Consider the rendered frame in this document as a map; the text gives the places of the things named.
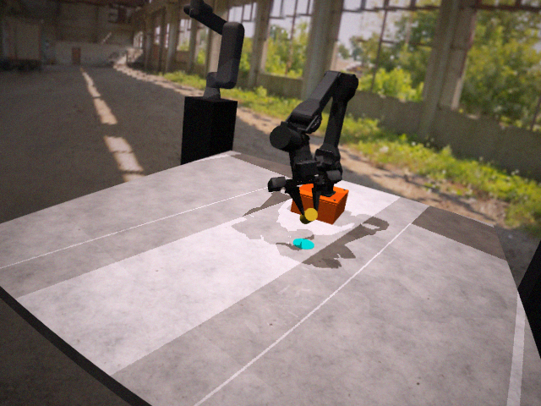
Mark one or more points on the yellow cylinder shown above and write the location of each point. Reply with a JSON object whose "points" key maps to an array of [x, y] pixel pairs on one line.
{"points": [[309, 215]]}

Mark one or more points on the cyan circle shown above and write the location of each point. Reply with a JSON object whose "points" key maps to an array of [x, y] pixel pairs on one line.
{"points": [[303, 244]]}

